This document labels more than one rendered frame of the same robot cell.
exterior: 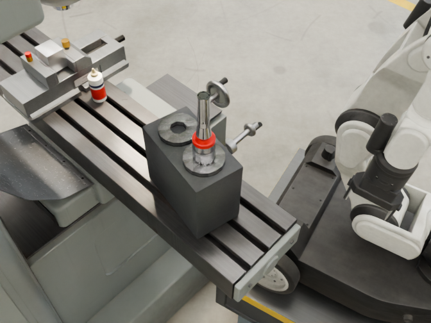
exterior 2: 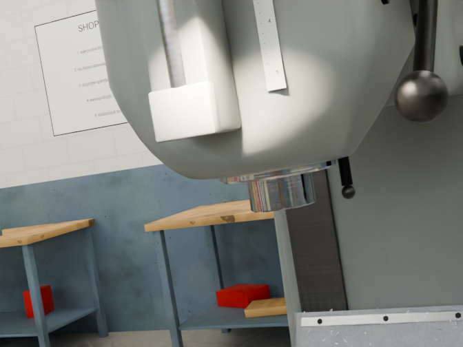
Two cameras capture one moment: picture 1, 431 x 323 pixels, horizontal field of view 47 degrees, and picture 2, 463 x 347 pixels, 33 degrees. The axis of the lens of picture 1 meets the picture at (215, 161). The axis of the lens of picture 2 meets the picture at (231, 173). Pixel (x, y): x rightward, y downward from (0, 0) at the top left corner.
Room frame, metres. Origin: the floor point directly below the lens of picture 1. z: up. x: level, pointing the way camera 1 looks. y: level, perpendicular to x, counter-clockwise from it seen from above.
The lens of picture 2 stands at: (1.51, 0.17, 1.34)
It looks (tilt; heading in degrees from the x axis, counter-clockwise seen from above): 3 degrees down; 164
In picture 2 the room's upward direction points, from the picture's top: 9 degrees counter-clockwise
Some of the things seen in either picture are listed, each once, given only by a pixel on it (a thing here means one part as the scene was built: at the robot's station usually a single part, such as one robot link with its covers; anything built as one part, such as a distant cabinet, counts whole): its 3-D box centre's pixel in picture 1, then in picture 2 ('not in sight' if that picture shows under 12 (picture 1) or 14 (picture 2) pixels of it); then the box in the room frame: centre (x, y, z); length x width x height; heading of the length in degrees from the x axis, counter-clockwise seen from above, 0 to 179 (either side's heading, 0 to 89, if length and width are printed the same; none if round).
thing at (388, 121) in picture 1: (399, 142); not in sight; (0.68, -0.38, 1.17); 0.11 x 0.11 x 0.11; 61
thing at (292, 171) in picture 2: not in sight; (277, 168); (0.98, 0.36, 1.31); 0.09 x 0.09 x 0.01
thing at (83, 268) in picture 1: (120, 204); not in sight; (1.00, 0.34, 0.44); 0.80 x 0.30 x 0.60; 138
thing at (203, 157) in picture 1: (203, 148); not in sight; (0.65, 0.02, 1.17); 0.05 x 0.05 x 0.05
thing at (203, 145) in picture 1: (203, 138); not in sight; (0.65, 0.02, 1.20); 0.05 x 0.05 x 0.01
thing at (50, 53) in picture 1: (51, 56); not in sight; (1.07, 0.46, 1.05); 0.06 x 0.05 x 0.06; 47
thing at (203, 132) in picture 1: (203, 116); not in sight; (0.65, 0.02, 1.26); 0.03 x 0.03 x 0.11
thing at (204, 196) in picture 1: (192, 170); not in sight; (0.70, 0.05, 1.04); 0.22 x 0.12 x 0.20; 36
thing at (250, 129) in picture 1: (242, 135); not in sight; (1.28, -0.10, 0.52); 0.22 x 0.06 x 0.06; 138
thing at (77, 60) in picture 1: (69, 53); not in sight; (1.12, 0.42, 1.03); 0.12 x 0.06 x 0.04; 47
